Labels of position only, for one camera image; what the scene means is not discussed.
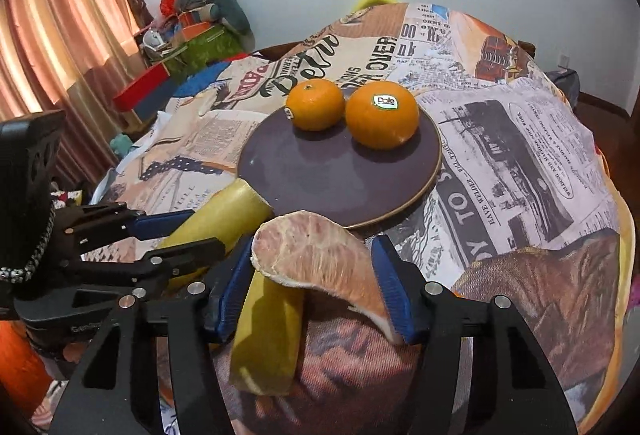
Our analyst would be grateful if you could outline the yellow sugarcane piece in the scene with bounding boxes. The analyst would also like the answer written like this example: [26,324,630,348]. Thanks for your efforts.
[229,271,305,396]

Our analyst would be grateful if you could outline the red and blue box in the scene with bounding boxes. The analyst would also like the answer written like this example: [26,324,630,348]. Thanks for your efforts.
[113,62,184,121]

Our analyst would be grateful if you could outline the newspaper print bed cover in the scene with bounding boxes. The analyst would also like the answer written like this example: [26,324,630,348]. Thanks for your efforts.
[104,4,634,433]

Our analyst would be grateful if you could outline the dark purple round plate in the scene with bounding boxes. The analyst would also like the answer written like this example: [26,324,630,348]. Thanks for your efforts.
[238,105,442,229]

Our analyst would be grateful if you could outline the pink striped curtain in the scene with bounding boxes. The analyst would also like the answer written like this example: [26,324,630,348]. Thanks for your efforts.
[1,0,149,186]

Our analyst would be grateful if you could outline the green patterned box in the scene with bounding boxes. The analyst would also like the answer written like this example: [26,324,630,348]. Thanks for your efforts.
[162,25,244,79]

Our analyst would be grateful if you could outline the orange with barcode sticker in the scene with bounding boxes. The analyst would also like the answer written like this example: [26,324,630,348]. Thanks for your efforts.
[284,79,345,132]

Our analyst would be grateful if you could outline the orange with Dole sticker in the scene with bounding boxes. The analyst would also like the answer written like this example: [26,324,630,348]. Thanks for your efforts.
[345,81,420,150]

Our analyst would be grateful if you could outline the yellow hoop behind bed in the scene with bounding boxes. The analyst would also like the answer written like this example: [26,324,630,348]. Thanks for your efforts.
[352,0,398,12]

